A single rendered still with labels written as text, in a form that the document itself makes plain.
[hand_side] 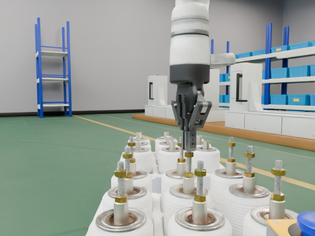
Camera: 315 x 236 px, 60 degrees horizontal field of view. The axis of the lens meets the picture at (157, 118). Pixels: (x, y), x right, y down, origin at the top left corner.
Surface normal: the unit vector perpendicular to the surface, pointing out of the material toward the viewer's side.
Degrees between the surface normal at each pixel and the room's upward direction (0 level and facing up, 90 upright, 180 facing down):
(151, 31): 90
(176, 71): 90
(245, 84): 90
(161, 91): 78
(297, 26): 90
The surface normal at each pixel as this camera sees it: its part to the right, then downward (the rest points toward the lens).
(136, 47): 0.48, 0.07
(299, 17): -0.88, 0.04
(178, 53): -0.58, 0.07
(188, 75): -0.21, 0.08
